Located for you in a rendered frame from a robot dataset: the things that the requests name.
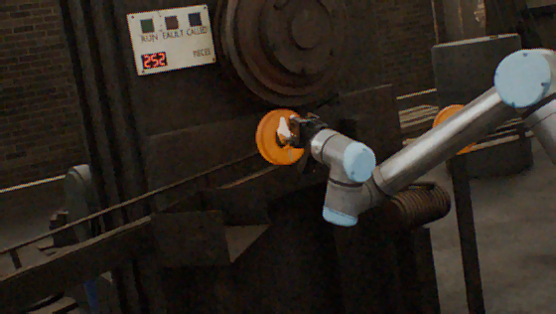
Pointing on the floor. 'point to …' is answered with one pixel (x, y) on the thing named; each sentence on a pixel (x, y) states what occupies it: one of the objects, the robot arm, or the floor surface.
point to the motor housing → (416, 243)
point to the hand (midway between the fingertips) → (281, 130)
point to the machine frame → (381, 233)
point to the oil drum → (484, 48)
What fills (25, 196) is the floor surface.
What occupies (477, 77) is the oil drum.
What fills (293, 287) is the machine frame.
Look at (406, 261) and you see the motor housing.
